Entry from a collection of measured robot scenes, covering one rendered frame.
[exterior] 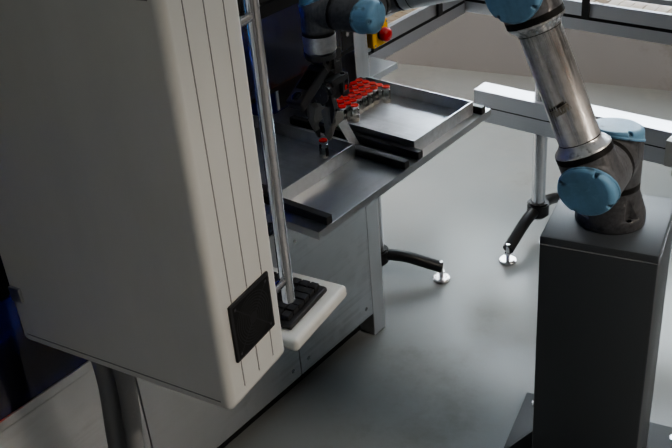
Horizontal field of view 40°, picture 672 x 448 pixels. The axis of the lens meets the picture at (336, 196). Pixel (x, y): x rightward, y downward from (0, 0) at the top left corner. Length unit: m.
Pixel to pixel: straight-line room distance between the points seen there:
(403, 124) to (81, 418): 1.04
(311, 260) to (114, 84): 1.35
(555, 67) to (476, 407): 1.26
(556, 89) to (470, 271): 1.58
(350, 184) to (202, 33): 0.83
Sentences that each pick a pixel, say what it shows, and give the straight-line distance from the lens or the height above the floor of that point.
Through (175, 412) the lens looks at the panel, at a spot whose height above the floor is 0.30.
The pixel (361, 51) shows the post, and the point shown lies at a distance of 2.58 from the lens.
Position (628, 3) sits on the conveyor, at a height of 0.93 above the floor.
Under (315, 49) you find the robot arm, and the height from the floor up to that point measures 1.16.
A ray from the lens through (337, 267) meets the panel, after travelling 2.74.
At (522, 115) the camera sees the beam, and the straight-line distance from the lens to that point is 3.29.
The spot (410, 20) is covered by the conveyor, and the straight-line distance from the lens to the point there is 2.95.
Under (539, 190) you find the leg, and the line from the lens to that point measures 3.42.
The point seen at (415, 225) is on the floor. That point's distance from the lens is 3.59.
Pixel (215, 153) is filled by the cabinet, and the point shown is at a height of 1.27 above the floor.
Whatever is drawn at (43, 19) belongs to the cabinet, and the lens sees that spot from 1.43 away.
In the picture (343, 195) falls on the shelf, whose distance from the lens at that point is 2.04.
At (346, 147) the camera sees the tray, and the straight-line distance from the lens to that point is 2.20.
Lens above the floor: 1.89
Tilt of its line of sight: 30 degrees down
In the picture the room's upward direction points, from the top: 5 degrees counter-clockwise
